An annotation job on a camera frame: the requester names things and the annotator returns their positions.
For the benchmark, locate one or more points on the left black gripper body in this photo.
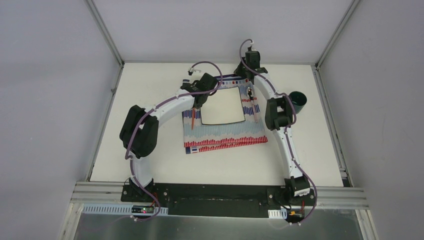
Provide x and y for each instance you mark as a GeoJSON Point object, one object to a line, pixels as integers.
{"type": "Point", "coordinates": [199, 100]}

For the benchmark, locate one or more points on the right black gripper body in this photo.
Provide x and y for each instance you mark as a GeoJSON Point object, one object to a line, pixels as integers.
{"type": "Point", "coordinates": [241, 70]}

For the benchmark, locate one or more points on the orange plastic fork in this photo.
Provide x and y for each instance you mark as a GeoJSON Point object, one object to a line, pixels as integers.
{"type": "Point", "coordinates": [193, 117]}

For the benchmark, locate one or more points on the silver spoon pink handle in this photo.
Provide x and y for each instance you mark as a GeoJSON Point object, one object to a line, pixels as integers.
{"type": "Point", "coordinates": [251, 96]}

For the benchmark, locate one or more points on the white square plate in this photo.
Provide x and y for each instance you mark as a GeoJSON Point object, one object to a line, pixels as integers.
{"type": "Point", "coordinates": [222, 108]}

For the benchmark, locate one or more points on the patterned cloth napkin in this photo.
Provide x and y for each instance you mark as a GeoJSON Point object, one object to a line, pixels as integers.
{"type": "Point", "coordinates": [204, 138]}

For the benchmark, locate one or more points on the dark green mug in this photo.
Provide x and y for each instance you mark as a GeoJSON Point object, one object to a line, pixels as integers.
{"type": "Point", "coordinates": [298, 100]}

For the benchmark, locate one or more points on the dark blue plastic knife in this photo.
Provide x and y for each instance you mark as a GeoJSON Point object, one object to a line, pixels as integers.
{"type": "Point", "coordinates": [226, 76]}

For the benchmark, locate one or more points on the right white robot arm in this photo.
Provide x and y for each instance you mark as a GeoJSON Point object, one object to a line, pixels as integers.
{"type": "Point", "coordinates": [279, 117]}

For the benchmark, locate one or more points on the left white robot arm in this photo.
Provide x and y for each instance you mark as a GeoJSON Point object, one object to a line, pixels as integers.
{"type": "Point", "coordinates": [139, 133]}

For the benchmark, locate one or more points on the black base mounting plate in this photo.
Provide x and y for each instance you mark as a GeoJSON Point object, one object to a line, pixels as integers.
{"type": "Point", "coordinates": [217, 200]}

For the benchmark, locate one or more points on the right white cable duct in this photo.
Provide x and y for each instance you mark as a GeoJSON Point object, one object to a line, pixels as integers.
{"type": "Point", "coordinates": [277, 214]}

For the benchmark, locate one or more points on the white cable duct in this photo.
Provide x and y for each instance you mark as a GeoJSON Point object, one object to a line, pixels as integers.
{"type": "Point", "coordinates": [277, 214]}
{"type": "Point", "coordinates": [122, 209]}

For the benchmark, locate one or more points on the left white cable duct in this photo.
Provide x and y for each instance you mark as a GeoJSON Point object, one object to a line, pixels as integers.
{"type": "Point", "coordinates": [122, 209]}

